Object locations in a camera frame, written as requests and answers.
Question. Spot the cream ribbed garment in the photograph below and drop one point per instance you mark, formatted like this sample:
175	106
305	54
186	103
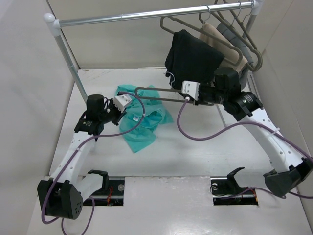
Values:
233	57

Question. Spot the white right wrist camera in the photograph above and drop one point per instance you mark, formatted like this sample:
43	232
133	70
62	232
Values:
191	89

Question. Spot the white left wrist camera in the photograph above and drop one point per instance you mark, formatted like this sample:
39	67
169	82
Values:
122	101

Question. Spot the grey hanging garment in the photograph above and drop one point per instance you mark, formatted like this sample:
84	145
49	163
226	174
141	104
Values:
232	38

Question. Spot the taupe hanger with grey garment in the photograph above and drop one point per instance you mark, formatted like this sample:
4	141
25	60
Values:
245	25

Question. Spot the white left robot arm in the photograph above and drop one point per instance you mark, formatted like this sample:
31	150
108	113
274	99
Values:
63	194

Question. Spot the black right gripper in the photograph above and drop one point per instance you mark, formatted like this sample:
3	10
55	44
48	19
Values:
196	102

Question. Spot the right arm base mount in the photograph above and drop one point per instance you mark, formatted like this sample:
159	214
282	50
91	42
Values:
226	191

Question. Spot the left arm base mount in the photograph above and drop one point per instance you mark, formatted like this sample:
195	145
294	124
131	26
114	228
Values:
113	195

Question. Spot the aluminium rail right side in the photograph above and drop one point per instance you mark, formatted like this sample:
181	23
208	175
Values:
259	126

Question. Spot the teal t shirt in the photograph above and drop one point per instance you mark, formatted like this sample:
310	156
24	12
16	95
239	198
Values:
155	114

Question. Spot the taupe hanger with cream garment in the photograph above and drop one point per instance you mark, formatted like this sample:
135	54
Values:
256	56

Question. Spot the white metal clothes rack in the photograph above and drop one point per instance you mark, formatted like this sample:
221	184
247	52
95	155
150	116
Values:
122	34

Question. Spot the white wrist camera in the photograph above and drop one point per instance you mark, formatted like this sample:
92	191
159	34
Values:
122	101
191	89

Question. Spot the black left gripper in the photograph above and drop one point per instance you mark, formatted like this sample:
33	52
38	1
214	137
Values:
119	114

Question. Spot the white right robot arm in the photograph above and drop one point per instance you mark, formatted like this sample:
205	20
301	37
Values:
290	164

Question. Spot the black hanging garment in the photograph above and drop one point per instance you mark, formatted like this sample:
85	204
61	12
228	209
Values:
191	59

